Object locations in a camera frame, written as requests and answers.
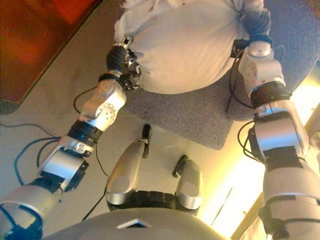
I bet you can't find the black robot foot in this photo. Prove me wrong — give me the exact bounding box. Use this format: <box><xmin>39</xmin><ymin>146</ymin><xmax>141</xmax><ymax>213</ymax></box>
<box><xmin>172</xmin><ymin>154</ymin><xmax>189</xmax><ymax>178</ymax></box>
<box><xmin>141</xmin><ymin>123</ymin><xmax>153</xmax><ymax>159</ymax></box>

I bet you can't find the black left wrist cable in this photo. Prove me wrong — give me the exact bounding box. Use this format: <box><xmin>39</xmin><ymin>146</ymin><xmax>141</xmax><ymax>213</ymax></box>
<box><xmin>73</xmin><ymin>85</ymin><xmax>101</xmax><ymax>115</ymax></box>

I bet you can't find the black floor cable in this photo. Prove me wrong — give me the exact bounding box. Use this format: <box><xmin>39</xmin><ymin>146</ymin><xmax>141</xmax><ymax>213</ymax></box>
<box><xmin>80</xmin><ymin>141</ymin><xmax>111</xmax><ymax>222</ymax></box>

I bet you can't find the silver right robot leg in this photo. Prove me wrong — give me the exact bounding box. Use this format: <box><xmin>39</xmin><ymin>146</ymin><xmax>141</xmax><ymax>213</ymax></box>
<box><xmin>174</xmin><ymin>158</ymin><xmax>204</xmax><ymax>211</ymax></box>

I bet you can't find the silver left robot leg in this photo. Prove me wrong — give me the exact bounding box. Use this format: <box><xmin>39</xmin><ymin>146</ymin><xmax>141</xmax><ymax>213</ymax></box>
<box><xmin>105</xmin><ymin>138</ymin><xmax>149</xmax><ymax>206</ymax></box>

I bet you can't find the blue cable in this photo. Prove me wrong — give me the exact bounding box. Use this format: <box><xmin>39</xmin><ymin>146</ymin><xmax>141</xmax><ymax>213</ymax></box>
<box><xmin>13</xmin><ymin>123</ymin><xmax>64</xmax><ymax>187</ymax></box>

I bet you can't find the grey fabric armchair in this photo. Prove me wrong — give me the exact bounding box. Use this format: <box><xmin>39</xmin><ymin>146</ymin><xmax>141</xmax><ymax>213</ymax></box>
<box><xmin>123</xmin><ymin>0</ymin><xmax>320</xmax><ymax>151</ymax></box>

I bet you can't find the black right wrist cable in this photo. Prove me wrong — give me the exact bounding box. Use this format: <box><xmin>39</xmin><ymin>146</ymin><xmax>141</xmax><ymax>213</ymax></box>
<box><xmin>224</xmin><ymin>47</ymin><xmax>255</xmax><ymax>114</ymax></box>

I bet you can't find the white cushion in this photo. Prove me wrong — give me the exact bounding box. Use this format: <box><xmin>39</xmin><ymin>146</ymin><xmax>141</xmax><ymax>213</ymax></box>
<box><xmin>113</xmin><ymin>0</ymin><xmax>266</xmax><ymax>96</ymax></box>

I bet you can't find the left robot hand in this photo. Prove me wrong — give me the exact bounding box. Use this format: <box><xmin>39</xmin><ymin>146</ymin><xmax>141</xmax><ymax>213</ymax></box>
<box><xmin>106</xmin><ymin>34</ymin><xmax>144</xmax><ymax>91</ymax></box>

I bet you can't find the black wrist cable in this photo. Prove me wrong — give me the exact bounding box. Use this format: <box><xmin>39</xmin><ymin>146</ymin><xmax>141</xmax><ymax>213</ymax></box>
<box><xmin>224</xmin><ymin>47</ymin><xmax>255</xmax><ymax>114</ymax></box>
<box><xmin>73</xmin><ymin>85</ymin><xmax>101</xmax><ymax>115</ymax></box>

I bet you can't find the black left robot foot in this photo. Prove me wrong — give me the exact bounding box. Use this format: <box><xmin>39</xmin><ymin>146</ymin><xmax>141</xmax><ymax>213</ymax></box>
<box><xmin>141</xmin><ymin>123</ymin><xmax>153</xmax><ymax>159</ymax></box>

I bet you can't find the black right robot foot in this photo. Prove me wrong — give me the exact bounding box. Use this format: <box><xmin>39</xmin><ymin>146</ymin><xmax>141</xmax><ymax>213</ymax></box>
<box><xmin>172</xmin><ymin>154</ymin><xmax>189</xmax><ymax>178</ymax></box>

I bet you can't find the grey robot torso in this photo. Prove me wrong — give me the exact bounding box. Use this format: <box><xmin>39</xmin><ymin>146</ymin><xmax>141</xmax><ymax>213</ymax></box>
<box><xmin>42</xmin><ymin>190</ymin><xmax>227</xmax><ymax>240</ymax></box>

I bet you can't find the reddish-brown wooden cabinet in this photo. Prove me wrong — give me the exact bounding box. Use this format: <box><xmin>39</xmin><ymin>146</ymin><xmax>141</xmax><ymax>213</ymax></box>
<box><xmin>0</xmin><ymin>0</ymin><xmax>104</xmax><ymax>105</ymax></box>

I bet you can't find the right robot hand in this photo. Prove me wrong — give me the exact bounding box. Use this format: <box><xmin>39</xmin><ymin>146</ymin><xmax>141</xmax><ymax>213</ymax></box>
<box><xmin>234</xmin><ymin>0</ymin><xmax>273</xmax><ymax>39</ymax></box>

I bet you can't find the silver robot leg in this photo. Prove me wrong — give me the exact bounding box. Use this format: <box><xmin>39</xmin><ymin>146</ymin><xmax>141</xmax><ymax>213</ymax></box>
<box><xmin>105</xmin><ymin>138</ymin><xmax>149</xmax><ymax>206</ymax></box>
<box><xmin>174</xmin><ymin>158</ymin><xmax>204</xmax><ymax>211</ymax></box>

